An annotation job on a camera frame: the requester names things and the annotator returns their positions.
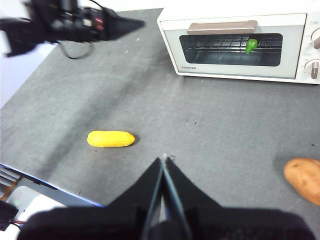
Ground glass oven door with handle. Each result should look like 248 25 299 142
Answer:
159 13 307 80

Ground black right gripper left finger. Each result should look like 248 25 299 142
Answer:
17 157 165 240

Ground brown potato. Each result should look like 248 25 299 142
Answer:
283 157 320 206

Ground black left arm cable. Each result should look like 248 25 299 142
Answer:
58 40 95 60

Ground metal wire oven rack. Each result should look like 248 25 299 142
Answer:
186 37 276 55

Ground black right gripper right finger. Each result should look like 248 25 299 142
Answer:
164 157 316 240

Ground beige oven knob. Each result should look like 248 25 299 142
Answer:
304 59 320 80
310 27 320 50

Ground yellow corn cob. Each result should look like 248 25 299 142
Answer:
86 130 136 149

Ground purple eggplant with green stem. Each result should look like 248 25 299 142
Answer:
244 38 258 55

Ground white box device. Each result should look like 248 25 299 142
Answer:
6 186 67 226

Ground white toaster oven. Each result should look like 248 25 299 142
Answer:
156 11 320 86

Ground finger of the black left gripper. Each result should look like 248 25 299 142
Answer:
103 7 146 41

